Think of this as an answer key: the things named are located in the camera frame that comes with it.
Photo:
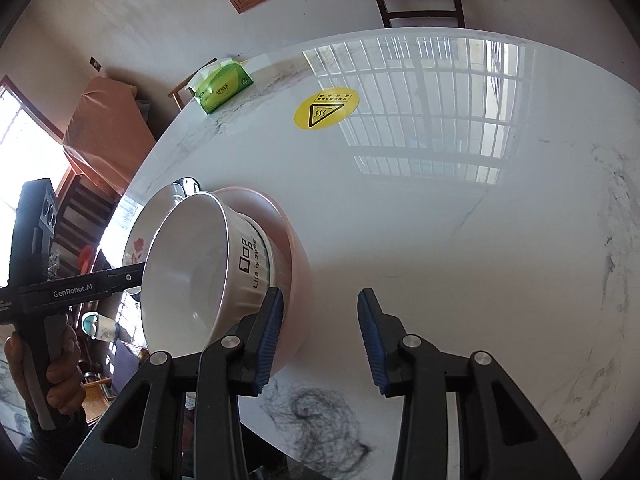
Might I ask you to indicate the blue patterned plate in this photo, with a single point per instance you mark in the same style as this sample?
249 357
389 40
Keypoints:
190 186

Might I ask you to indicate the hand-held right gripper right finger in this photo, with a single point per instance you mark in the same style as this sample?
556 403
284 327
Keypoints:
372 345

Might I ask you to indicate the dark slatted wooden furniture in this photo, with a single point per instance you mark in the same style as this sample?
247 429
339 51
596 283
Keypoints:
80 220

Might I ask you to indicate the white bowl with orange stripe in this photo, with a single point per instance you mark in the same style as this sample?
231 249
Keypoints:
190 280

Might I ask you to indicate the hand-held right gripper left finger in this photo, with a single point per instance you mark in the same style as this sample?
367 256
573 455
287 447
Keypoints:
267 345

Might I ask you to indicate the red object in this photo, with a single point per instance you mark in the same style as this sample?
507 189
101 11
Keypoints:
88 259

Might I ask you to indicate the person's left hand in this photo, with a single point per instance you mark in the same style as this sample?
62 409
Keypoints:
67 380

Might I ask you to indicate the bright side window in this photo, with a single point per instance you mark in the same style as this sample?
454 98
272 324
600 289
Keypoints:
20 140

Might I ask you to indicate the dark wall switch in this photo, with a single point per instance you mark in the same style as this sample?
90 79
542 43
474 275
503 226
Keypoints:
95 64

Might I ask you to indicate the large pink bowl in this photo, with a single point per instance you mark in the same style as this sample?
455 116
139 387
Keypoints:
298 310

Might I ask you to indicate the orange covered mattress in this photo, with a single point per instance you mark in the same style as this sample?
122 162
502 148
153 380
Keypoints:
105 130

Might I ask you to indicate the white plate with pink flowers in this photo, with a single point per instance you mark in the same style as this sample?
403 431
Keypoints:
145 230

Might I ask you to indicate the green tissue pack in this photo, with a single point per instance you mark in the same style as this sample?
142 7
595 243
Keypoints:
225 87

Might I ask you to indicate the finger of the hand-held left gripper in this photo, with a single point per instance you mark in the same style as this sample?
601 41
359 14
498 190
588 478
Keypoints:
125 277

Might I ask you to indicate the round yellow warning sticker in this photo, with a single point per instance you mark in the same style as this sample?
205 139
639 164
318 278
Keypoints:
306 115

